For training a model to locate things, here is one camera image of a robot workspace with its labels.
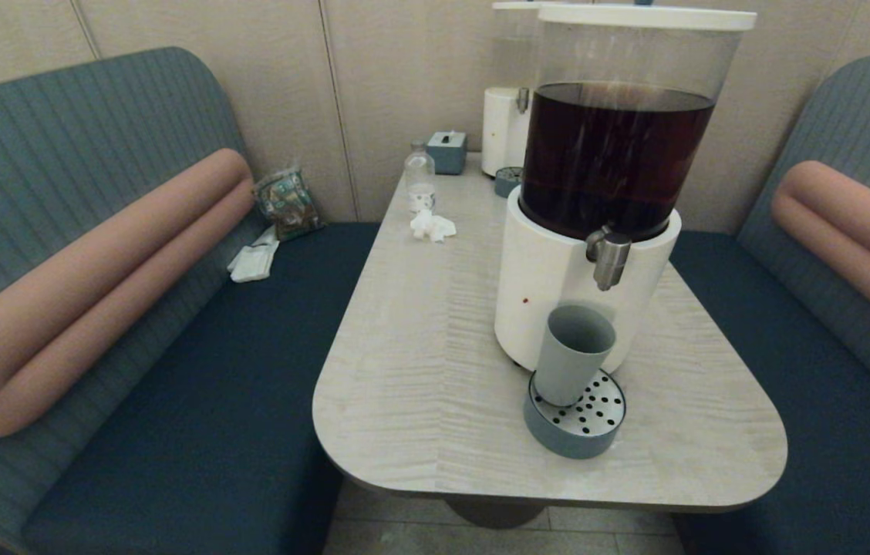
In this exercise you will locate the white napkin pack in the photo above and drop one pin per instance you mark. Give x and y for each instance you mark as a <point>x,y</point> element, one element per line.
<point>254,262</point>

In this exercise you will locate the white clear water dispenser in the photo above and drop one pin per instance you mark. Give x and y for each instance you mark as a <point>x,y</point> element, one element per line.
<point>500,127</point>

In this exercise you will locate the small blue drip tray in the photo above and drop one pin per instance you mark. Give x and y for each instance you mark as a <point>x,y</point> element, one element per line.
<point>507,183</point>

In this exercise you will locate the metal dispenser tap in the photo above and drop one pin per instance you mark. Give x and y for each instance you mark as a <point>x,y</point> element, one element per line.
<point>609,258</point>

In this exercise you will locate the clear plastic bottle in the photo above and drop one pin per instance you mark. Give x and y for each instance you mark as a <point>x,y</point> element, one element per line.
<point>419,173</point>

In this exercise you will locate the large dark tea dispenser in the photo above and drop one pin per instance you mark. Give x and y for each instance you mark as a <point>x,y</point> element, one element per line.
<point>558,262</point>

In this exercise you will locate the crumpled white tissue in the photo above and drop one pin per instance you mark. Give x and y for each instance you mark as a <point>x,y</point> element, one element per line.
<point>431,226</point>

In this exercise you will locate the blue-grey tissue box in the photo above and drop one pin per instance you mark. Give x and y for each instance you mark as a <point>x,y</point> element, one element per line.
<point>446,153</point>

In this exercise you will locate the printed snack bag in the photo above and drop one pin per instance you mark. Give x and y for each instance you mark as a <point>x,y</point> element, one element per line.
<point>288,202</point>

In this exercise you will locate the grey plastic cup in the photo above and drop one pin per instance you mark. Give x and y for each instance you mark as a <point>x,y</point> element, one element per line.
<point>570,362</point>

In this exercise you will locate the round blue perforated drip tray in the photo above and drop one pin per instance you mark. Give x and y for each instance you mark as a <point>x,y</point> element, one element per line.
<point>581,435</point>

